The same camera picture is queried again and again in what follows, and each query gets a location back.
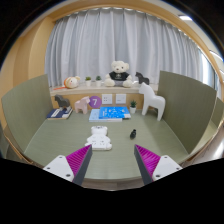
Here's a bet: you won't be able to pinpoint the large white horse figurine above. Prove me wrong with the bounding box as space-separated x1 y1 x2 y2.
138 82 167 122

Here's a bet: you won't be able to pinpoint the bright blue book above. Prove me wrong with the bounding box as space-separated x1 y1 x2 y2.
98 105 132 120

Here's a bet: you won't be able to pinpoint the cream teddy bear black shirt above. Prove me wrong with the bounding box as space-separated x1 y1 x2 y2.
104 60 134 88

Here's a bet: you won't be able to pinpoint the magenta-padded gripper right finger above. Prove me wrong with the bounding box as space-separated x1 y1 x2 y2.
133 143 184 186

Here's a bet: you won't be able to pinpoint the black horse figurine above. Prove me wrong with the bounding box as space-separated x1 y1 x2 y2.
134 71 150 86

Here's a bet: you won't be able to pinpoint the pink horse figurine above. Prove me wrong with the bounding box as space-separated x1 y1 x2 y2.
73 96 91 115

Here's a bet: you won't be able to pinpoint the white bear-shaped power strip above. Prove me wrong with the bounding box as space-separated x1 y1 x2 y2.
84 125 113 152

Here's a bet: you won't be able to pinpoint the light grey curtain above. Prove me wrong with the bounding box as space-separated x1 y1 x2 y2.
44 7 214 88

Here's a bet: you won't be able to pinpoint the grey horse figurine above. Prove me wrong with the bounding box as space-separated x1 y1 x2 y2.
54 94 71 109

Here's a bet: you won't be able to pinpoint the dark blue book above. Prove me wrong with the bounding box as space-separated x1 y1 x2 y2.
46 106 74 120

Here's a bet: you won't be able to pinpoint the white wall socket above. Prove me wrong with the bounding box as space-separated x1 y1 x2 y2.
115 93 128 105
101 93 113 105

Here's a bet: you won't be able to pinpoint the light blue book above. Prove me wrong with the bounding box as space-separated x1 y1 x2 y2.
88 108 124 123

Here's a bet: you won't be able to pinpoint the green desk divider panel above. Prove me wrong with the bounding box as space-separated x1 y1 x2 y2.
0 73 54 153
156 70 218 155

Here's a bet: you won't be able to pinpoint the ceiling lights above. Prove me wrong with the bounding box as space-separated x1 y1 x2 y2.
178 13 224 73

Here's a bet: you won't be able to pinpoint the round lion plush toy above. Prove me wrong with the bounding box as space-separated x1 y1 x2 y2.
63 75 81 90

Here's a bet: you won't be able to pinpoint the beige window ledge shelf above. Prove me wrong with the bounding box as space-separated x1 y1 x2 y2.
49 83 159 98

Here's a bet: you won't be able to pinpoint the purple round number sign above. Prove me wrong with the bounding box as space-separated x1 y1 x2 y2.
88 95 103 109

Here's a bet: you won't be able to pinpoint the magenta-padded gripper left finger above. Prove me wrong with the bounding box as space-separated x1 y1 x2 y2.
43 143 93 187

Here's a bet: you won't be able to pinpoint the small black charger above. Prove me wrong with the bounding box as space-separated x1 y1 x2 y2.
129 128 138 140

